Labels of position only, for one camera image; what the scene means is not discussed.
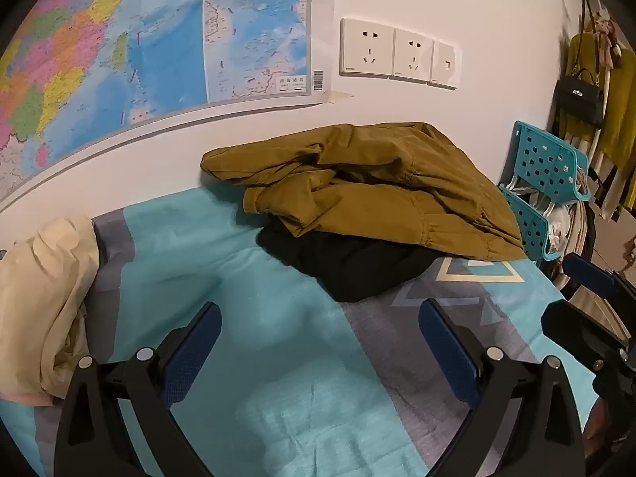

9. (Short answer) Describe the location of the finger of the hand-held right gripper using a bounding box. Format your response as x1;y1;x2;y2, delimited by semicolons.
541;300;633;374
562;252;636;309

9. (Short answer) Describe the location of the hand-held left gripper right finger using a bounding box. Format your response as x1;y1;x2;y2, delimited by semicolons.
419;299;585;477

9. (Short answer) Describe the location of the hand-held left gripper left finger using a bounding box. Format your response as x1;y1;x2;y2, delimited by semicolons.
54;301;223;477

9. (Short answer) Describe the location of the olive green jacket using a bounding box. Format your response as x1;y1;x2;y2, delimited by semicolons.
200;122;528;262

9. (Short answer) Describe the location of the teal perforated plastic basket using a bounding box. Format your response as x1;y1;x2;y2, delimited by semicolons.
508;120;592;204
498;184;565;262

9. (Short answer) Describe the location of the teal grey patterned bed sheet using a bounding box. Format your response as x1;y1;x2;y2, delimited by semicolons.
0;186;604;477

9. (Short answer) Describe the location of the black garment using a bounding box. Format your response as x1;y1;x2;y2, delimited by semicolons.
256;221;450;304

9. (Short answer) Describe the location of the cream folded garment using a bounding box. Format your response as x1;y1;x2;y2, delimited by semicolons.
0;216;103;403

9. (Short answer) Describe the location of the yellow hanging garment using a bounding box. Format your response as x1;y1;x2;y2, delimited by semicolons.
566;32;636;161

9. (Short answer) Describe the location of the black handbag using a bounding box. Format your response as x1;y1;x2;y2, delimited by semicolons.
553;68;608;128

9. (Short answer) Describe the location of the pink plush ornament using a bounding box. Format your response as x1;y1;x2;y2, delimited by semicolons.
593;7;625;68

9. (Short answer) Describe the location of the white wall socket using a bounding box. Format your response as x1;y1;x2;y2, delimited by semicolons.
390;27;436;83
340;18;396;79

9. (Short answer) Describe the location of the colourful wall map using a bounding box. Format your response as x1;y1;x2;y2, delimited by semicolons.
0;0;315;206

